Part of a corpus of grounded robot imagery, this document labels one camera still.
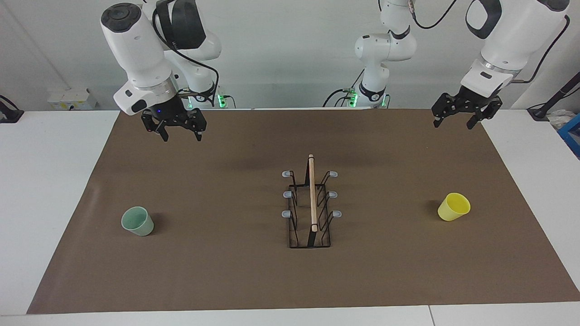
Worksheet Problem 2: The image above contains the yellow plastic cup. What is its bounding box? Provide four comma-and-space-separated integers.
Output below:
437, 192, 471, 221

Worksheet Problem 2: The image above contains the green plastic cup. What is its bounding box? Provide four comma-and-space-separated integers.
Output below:
121, 206, 155, 236

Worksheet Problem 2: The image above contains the crumpled clear plastic bag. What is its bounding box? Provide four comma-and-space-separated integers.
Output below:
547, 110, 575, 129

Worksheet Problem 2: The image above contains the black pole stand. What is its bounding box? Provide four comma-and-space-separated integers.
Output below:
527, 72, 580, 121

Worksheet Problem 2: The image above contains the white power box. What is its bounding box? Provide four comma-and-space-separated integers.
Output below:
48, 88, 97, 110

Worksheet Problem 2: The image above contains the blue box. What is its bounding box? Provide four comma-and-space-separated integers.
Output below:
557, 113, 580, 158

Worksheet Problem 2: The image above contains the brown table mat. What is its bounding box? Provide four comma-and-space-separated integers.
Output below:
26, 109, 580, 315

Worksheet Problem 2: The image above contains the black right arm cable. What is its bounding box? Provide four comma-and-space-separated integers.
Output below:
152, 0, 220, 108

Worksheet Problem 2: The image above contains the black wire cup rack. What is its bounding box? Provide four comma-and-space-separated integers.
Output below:
282, 154, 342, 249

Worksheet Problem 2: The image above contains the black clamp mount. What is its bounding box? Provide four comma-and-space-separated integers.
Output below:
0, 95, 24, 124

